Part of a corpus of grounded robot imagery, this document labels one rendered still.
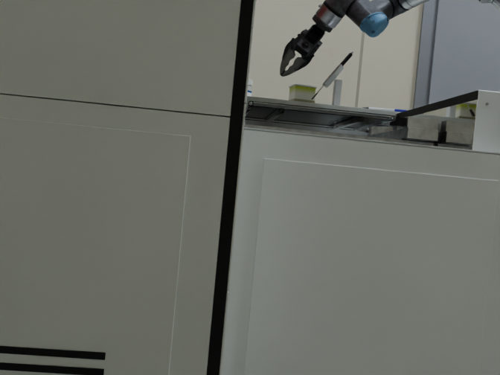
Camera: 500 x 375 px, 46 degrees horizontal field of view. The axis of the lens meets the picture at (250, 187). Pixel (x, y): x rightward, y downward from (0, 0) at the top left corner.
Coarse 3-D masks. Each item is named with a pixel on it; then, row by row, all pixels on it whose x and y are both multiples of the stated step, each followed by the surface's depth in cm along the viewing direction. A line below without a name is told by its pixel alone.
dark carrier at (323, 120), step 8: (256, 112) 162; (264, 112) 160; (272, 112) 158; (288, 112) 155; (296, 112) 153; (304, 112) 151; (280, 120) 177; (288, 120) 174; (296, 120) 172; (304, 120) 170; (312, 120) 168; (320, 120) 166; (328, 120) 164; (336, 120) 162; (344, 120) 160; (368, 120) 155; (376, 120) 153; (352, 128) 181
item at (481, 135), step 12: (456, 96) 144; (480, 96) 132; (492, 96) 133; (480, 108) 132; (492, 108) 133; (480, 120) 132; (492, 120) 133; (480, 132) 133; (492, 132) 133; (480, 144) 133; (492, 144) 133
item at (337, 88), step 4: (340, 64) 187; (336, 68) 187; (340, 68) 187; (332, 72) 190; (336, 72) 187; (340, 72) 188; (332, 76) 187; (336, 76) 188; (328, 80) 187; (332, 80) 188; (336, 80) 187; (340, 80) 187; (328, 84) 187; (336, 84) 187; (340, 84) 187; (336, 88) 187; (340, 88) 187; (336, 92) 187; (340, 92) 187; (336, 96) 187; (340, 96) 187; (336, 100) 187; (332, 104) 190; (336, 104) 187
